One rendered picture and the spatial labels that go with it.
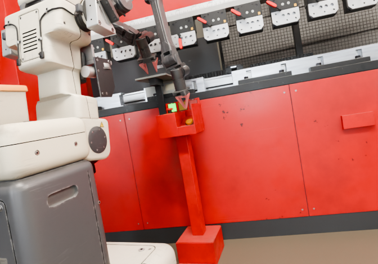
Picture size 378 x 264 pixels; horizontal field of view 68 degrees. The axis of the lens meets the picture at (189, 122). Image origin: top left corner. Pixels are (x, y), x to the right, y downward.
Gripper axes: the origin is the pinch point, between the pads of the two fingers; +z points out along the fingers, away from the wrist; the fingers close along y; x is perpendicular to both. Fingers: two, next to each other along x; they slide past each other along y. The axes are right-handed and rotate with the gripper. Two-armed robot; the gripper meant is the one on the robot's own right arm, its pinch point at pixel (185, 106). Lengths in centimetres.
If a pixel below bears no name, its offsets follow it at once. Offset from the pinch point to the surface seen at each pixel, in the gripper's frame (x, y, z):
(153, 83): 18.2, 9.7, -13.8
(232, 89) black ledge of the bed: -21.6, 22.3, 0.0
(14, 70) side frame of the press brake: 104, 7, -40
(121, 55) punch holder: 45, 34, -33
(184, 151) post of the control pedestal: 4.6, -5.4, 22.3
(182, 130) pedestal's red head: 2.0, -7.4, 9.9
